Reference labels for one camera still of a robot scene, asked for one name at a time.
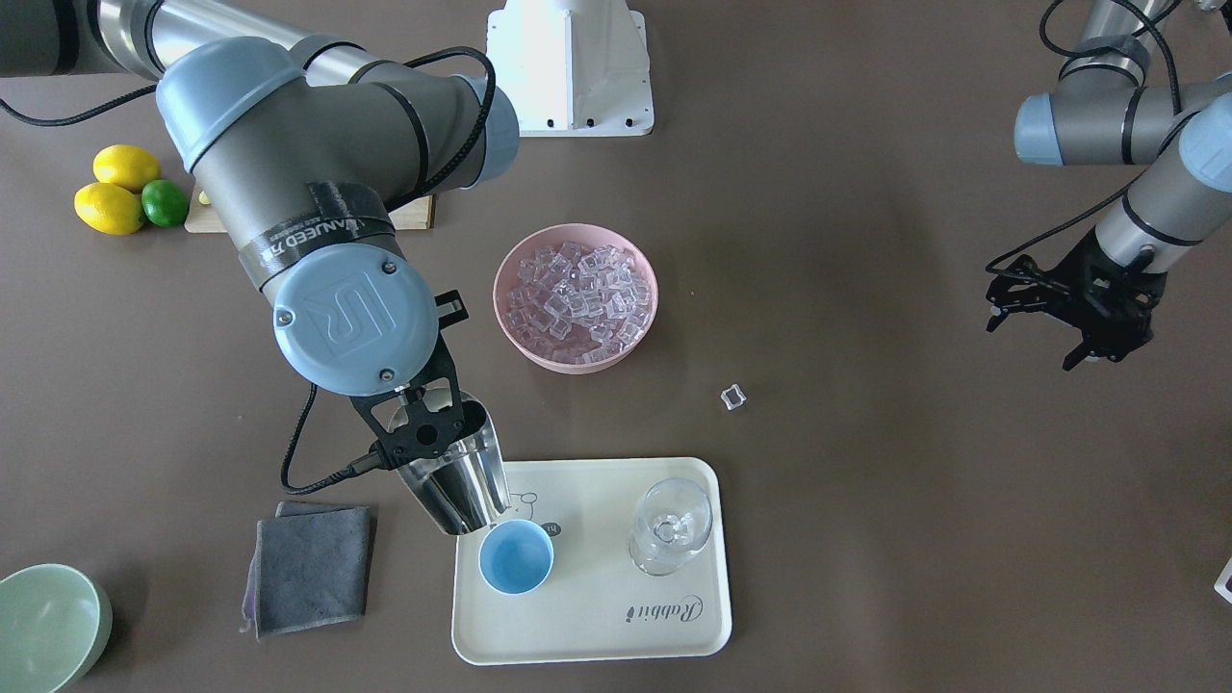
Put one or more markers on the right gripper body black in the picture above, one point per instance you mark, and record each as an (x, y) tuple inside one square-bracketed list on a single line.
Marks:
[(474, 416)]

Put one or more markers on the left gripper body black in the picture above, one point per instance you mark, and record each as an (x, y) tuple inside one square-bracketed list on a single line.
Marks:
[(1100, 281)]

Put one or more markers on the steel ice scoop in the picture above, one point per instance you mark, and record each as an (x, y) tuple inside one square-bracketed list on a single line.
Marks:
[(463, 490)]

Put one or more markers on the pink bowl of ice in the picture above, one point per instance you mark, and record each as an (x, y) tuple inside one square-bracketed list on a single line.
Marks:
[(575, 298)]

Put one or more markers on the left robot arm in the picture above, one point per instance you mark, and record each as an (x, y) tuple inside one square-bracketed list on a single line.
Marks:
[(1119, 101)]

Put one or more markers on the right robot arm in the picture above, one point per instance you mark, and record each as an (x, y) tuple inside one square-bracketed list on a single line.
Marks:
[(306, 143)]

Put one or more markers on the blue cup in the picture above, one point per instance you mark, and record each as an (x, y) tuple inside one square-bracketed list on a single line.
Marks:
[(516, 557)]

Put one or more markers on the stray clear ice cube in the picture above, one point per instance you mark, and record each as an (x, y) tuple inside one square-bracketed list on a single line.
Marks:
[(733, 397)]

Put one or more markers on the grey folded cloth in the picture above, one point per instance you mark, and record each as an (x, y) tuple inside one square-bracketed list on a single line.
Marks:
[(310, 568)]

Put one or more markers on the bamboo cutting board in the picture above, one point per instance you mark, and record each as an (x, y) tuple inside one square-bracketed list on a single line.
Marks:
[(417, 215)]

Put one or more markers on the cream serving tray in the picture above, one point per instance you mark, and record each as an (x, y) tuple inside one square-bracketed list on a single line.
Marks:
[(595, 604)]

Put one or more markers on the clear wine glass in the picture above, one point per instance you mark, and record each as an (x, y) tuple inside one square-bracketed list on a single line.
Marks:
[(671, 524)]

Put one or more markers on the green lime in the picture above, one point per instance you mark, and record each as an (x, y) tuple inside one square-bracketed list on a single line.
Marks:
[(164, 204)]

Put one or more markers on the yellow lemon lower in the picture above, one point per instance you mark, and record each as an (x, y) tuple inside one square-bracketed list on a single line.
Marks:
[(109, 209)]

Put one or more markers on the yellow lemon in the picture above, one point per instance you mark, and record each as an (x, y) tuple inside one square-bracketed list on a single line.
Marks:
[(109, 209), (125, 165)]

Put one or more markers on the yellow lemon upper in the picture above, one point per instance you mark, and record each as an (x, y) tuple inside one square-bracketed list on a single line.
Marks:
[(125, 165)]

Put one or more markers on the mint green bowl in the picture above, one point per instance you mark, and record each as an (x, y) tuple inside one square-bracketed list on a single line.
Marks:
[(55, 624)]

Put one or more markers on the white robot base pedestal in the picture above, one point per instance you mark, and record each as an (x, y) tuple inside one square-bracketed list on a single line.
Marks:
[(573, 69)]

